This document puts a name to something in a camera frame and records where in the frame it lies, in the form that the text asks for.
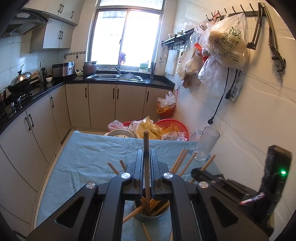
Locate lower kitchen cabinets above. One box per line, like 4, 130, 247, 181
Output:
0, 83, 174, 232

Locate kitchen sink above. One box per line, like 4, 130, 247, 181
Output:
87, 73, 143, 82

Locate dark utensil holder cup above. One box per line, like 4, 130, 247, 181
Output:
134, 199, 170, 222

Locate blue-grey towel table cover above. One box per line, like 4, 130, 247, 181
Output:
36, 131, 220, 241

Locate clear glass beer mug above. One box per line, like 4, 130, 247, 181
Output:
190, 126, 220, 162

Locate red plastic basin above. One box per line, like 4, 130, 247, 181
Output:
123, 116, 189, 141

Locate orange bag bin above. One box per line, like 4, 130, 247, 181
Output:
157, 91, 177, 118

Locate brown cooking pot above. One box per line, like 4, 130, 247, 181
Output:
83, 61, 97, 77

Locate silver rice cooker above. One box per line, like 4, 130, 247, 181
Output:
52, 62, 75, 78

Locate black electric kettle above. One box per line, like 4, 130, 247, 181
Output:
40, 67, 48, 82

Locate large hanging plastic bag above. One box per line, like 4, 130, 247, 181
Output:
199, 13, 249, 70

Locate black wok with lid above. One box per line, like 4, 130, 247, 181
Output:
7, 64, 39, 93

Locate window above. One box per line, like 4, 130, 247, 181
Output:
87, 1, 166, 73

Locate range hood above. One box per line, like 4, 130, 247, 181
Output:
1, 9, 49, 38

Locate black power cable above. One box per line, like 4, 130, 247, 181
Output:
207, 67, 230, 125

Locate black wall rack shelf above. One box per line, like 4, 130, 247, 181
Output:
161, 29, 194, 47

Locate upper wall cabinets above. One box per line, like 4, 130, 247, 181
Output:
24, 0, 84, 53

